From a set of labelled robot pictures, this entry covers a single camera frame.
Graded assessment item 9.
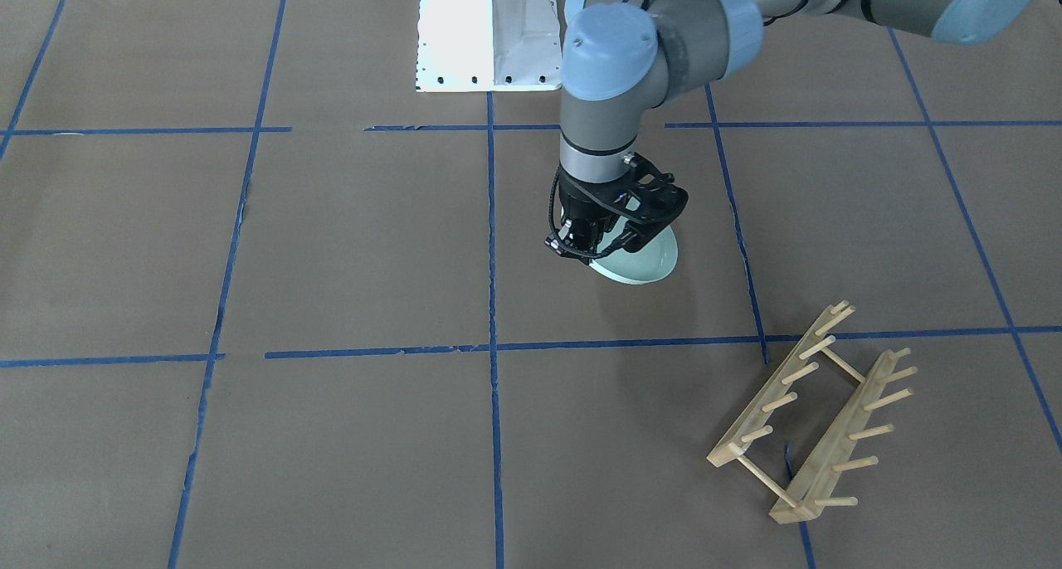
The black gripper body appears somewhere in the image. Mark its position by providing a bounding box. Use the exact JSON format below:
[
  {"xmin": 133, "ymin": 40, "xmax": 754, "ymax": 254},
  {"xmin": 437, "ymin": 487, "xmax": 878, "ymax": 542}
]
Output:
[{"xmin": 543, "ymin": 153, "xmax": 688, "ymax": 260}]

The light green ceramic plate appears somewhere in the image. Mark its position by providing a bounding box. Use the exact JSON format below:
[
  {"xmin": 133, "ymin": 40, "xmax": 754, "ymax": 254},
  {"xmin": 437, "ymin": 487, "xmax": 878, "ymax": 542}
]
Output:
[{"xmin": 589, "ymin": 226, "xmax": 679, "ymax": 285}]

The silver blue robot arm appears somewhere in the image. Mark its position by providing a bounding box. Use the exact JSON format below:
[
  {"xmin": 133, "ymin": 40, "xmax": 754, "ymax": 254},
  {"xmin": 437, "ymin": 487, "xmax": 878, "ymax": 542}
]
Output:
[{"xmin": 545, "ymin": 0, "xmax": 1032, "ymax": 264}]

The brown paper table cover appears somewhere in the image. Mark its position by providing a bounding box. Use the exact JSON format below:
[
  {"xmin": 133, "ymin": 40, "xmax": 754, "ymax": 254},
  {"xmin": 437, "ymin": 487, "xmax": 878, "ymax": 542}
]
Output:
[{"xmin": 2, "ymin": 0, "xmax": 1060, "ymax": 568}]

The wooden dish rack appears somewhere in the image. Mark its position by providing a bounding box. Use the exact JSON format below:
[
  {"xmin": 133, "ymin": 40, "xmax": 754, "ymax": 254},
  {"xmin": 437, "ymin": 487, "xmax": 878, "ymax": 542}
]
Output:
[{"xmin": 706, "ymin": 300, "xmax": 918, "ymax": 524}]

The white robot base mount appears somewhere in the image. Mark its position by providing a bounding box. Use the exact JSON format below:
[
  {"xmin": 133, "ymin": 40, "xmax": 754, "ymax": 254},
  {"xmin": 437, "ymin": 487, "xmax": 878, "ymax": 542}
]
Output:
[{"xmin": 415, "ymin": 0, "xmax": 562, "ymax": 93}]

